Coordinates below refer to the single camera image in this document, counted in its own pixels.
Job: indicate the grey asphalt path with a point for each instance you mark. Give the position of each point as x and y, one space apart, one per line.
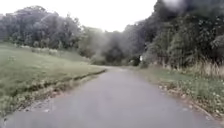
116 100

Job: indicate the wood of dark trees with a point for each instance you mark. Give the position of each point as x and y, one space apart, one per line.
180 36

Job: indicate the green grass field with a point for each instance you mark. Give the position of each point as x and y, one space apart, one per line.
36 70

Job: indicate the grass verge with leaves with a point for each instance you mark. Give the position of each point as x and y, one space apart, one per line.
196 86

